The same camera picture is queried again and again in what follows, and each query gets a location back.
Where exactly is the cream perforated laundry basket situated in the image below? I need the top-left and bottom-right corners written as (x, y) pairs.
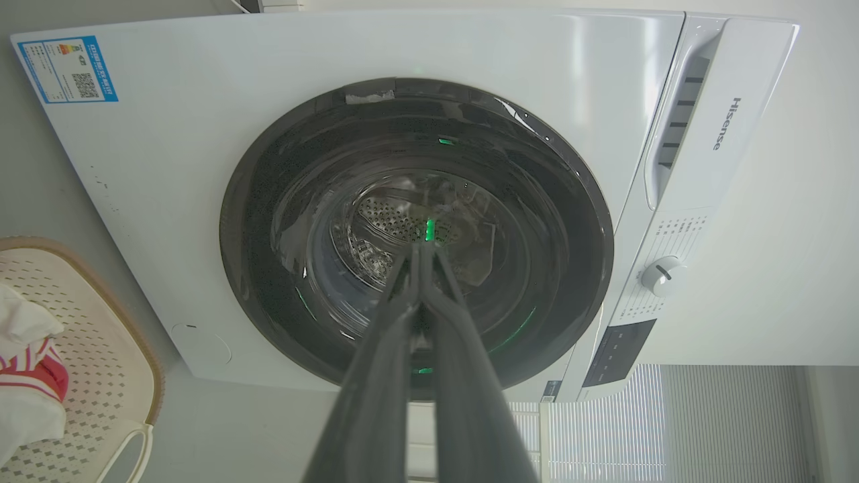
top-left (0, 236), bottom-right (166, 483)

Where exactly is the blue energy label sticker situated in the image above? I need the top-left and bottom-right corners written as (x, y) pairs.
top-left (17, 36), bottom-right (119, 105)

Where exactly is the white Hisense washing machine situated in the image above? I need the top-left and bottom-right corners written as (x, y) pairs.
top-left (10, 9), bottom-right (801, 403)

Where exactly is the dark round washing machine door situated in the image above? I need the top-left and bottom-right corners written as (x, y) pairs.
top-left (219, 77), bottom-right (615, 401)

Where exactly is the white and red clothing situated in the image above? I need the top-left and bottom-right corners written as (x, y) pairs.
top-left (0, 284), bottom-right (70, 466)

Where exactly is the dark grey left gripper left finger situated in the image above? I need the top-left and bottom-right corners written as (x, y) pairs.
top-left (301, 243), bottom-right (421, 483)

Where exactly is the white washing machine dial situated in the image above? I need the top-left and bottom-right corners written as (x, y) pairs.
top-left (640, 256), bottom-right (687, 298)

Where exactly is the white window blind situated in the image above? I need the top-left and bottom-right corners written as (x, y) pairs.
top-left (508, 364), bottom-right (813, 483)

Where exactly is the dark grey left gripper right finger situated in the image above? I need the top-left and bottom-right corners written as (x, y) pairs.
top-left (416, 243), bottom-right (540, 483)

